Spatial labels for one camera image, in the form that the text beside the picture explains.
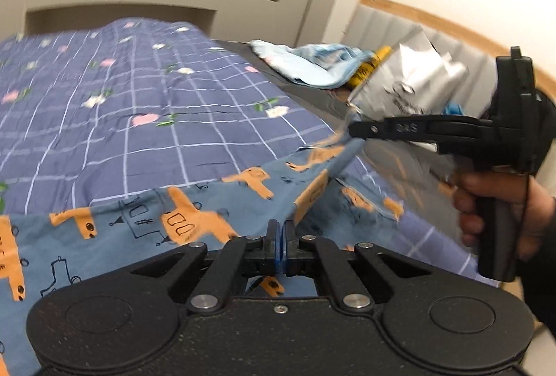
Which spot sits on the silver plastic bag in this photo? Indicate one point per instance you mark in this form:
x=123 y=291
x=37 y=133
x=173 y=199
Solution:
x=417 y=76

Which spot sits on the blue pants with orange print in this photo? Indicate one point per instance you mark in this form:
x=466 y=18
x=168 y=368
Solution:
x=108 y=224

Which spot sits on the blue plaid floral quilt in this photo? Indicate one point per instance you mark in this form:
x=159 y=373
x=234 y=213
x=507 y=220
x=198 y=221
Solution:
x=108 y=98

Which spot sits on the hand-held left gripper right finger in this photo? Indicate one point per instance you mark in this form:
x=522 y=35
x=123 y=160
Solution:
x=288 y=248

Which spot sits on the person's right forearm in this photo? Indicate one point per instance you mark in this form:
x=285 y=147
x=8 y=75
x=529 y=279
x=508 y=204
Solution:
x=543 y=284

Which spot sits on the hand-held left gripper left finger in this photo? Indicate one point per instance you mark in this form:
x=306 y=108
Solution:
x=274 y=248

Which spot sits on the grey padded headboard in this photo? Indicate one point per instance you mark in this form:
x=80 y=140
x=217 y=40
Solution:
x=434 y=20

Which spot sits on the person's right hand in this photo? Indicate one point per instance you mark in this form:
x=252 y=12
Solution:
x=536 y=211

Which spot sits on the small blue item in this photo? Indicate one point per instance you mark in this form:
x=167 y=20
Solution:
x=454 y=109

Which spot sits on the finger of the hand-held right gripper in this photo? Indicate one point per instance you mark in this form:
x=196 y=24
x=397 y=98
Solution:
x=391 y=128

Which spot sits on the yellow packet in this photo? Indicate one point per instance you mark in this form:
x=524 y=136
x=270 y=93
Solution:
x=373 y=63

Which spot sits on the light blue crumpled cloth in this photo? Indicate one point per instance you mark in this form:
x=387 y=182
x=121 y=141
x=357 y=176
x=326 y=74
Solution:
x=312 y=63

